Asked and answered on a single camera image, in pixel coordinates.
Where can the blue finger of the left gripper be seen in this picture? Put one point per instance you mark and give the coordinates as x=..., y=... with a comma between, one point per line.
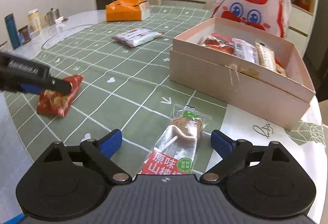
x=30, y=89
x=54, y=84

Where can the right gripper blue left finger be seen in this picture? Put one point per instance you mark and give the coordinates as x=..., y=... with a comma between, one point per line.
x=97, y=157

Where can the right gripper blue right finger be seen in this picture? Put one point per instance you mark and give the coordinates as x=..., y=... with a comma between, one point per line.
x=233, y=153

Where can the brown lollipop clear wrapper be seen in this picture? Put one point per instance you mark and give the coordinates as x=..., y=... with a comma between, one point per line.
x=176, y=149

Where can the rice cracker bar packet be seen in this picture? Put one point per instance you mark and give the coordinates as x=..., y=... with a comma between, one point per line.
x=266, y=56

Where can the blue thermos bottle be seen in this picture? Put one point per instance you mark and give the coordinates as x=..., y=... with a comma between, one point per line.
x=12, y=31

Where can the green checkered tablecloth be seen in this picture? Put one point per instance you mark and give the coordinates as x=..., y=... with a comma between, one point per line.
x=129, y=89

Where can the metal teapot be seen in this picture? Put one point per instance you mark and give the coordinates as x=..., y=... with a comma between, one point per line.
x=51, y=16

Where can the pink cardboard gift box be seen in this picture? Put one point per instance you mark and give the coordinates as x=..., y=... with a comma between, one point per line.
x=282, y=100

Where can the white red snack packet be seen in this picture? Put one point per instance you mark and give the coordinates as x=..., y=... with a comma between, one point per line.
x=137, y=37

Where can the orange tissue box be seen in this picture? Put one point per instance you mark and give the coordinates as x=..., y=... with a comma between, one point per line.
x=128, y=10

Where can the red white rabbit bag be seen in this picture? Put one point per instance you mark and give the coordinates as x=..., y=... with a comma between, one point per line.
x=271, y=16

